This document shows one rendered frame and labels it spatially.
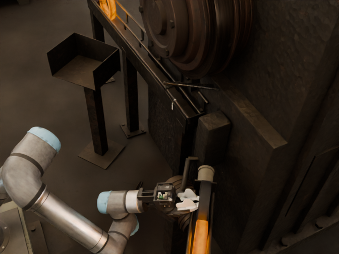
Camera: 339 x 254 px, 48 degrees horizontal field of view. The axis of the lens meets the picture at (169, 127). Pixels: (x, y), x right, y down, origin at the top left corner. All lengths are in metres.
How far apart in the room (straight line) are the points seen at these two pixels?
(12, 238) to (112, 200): 0.57
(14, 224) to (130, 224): 0.58
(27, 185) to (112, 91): 1.60
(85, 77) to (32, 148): 0.72
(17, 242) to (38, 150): 0.57
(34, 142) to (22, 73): 1.76
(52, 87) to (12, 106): 0.29
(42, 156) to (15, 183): 0.11
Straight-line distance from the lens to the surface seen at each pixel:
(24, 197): 1.19
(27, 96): 2.77
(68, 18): 3.52
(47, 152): 1.24
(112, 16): 2.21
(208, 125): 1.34
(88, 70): 1.90
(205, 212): 1.18
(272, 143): 1.23
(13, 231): 1.73
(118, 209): 1.29
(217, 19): 1.11
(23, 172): 1.19
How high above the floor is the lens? 1.76
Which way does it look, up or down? 46 degrees down
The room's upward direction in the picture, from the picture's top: 3 degrees clockwise
